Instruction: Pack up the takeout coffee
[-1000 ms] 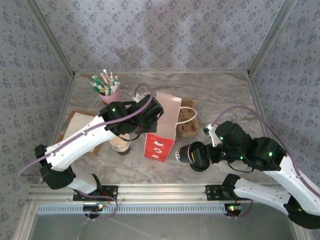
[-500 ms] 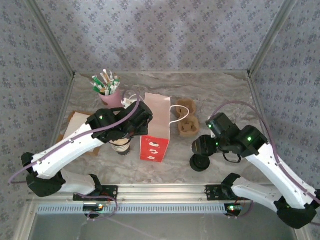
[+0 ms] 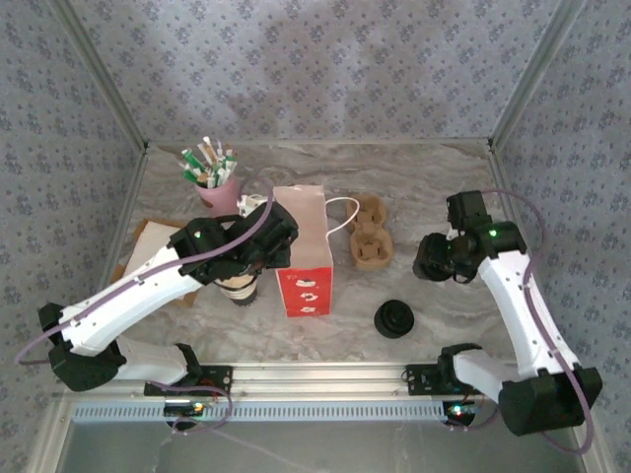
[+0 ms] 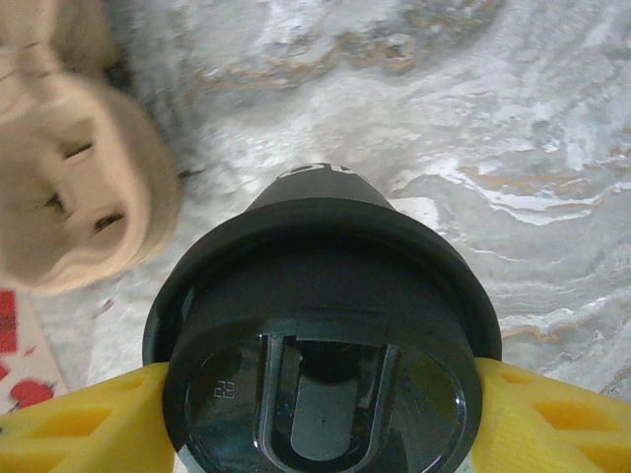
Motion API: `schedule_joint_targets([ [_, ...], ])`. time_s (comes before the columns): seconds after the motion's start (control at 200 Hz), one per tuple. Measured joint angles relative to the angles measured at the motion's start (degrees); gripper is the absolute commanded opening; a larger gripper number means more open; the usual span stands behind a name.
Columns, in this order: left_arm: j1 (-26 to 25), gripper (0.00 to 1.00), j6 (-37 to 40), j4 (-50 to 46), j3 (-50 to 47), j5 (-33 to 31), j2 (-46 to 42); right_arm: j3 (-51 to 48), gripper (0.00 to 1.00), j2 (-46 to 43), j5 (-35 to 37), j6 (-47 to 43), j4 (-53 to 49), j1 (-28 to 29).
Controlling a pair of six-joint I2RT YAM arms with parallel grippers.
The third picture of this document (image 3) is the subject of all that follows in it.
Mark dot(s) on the pink straw holder cup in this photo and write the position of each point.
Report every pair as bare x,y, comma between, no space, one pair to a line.
219,197

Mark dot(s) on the black plastic cup lid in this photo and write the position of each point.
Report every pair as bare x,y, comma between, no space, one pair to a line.
428,250

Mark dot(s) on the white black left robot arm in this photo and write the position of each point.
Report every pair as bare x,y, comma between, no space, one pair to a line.
128,295

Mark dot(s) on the red white paper bag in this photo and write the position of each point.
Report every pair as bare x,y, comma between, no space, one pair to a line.
305,290

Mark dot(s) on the left controller board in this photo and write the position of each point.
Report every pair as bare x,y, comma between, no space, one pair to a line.
185,408

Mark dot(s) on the white napkin stack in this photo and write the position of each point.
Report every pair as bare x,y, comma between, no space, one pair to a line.
153,246

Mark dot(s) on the brown cardboard tray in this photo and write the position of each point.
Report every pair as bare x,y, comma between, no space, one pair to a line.
189,298

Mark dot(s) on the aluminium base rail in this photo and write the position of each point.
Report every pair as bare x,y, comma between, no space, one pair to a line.
315,379

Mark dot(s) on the stack of paper cups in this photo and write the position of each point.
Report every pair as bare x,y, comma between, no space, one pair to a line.
241,293

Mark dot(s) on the right controller board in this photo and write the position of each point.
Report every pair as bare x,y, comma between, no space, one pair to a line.
461,410

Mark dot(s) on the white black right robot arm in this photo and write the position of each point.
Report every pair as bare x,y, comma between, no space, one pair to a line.
517,315

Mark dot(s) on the green white wrapped straw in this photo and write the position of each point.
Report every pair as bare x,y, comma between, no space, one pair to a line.
189,156
228,166
191,175

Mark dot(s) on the controller board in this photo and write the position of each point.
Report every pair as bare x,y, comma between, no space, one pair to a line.
185,408
461,410

